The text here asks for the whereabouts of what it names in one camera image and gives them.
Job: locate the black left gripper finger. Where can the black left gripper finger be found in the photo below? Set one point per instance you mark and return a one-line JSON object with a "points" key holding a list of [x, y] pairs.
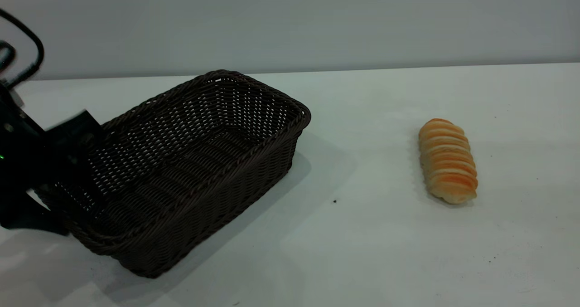
{"points": [[74, 137], [31, 216]]}

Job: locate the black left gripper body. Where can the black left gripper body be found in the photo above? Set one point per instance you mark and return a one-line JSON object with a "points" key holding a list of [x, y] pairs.
{"points": [[20, 157]]}

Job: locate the black woven wicker basket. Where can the black woven wicker basket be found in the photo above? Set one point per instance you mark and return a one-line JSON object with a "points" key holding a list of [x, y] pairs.
{"points": [[253, 171]]}

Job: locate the ridged golden bread roll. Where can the ridged golden bread roll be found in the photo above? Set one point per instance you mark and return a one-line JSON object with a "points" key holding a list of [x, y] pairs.
{"points": [[447, 162]]}

